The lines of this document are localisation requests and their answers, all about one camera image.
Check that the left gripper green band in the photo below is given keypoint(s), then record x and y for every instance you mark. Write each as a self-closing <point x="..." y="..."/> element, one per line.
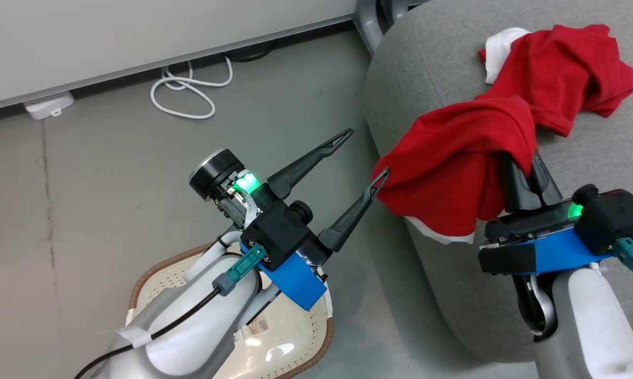
<point x="242" y="189"/>

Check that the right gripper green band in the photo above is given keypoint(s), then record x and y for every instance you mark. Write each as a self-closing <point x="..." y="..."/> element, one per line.
<point x="532" y="223"/>

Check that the red and white garment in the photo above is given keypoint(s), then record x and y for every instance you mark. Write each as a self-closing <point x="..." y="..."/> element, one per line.
<point x="453" y="168"/>

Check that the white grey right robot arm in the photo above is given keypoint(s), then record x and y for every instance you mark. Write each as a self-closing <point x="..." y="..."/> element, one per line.
<point x="590" y="326"/>

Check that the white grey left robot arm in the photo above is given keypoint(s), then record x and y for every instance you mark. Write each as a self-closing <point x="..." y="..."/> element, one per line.
<point x="190" y="326"/>

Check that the grey fabric sofa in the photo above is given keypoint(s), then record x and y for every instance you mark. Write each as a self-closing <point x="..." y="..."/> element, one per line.
<point x="416" y="68"/>

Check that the white basket with wicker rim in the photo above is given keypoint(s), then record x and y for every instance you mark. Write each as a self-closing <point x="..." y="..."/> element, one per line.
<point x="284" y="342"/>

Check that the white power adapter box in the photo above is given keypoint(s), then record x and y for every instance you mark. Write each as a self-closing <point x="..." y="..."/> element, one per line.
<point x="48" y="107"/>

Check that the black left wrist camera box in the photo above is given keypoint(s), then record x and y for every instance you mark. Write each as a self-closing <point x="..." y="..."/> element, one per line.
<point x="277" y="231"/>

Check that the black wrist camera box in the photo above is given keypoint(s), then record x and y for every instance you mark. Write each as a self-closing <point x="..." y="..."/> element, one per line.
<point x="277" y="231"/>
<point x="611" y="218"/>

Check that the blue right camera mount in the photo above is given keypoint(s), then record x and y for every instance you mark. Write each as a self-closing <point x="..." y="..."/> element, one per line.
<point x="553" y="255"/>

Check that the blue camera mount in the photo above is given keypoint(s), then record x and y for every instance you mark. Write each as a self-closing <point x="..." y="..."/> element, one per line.
<point x="295" y="279"/>
<point x="553" y="255"/>

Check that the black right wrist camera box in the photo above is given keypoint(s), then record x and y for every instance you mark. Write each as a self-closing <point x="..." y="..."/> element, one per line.
<point x="611" y="218"/>

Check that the blue left camera mount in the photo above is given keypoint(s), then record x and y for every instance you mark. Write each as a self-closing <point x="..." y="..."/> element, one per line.
<point x="295" y="279"/>

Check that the grey metal frame leg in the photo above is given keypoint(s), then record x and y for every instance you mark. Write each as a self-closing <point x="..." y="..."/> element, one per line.
<point x="368" y="23"/>
<point x="398" y="8"/>

